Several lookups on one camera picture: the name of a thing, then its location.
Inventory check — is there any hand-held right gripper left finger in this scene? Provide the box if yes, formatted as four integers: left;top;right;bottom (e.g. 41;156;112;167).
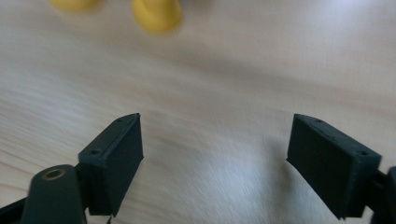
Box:
78;112;145;218

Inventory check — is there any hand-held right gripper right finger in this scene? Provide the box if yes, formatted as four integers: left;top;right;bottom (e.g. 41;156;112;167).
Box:
286;113;383;220

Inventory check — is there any cream trash bin with face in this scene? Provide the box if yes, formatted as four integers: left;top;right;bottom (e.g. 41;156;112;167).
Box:
48;0;184;34

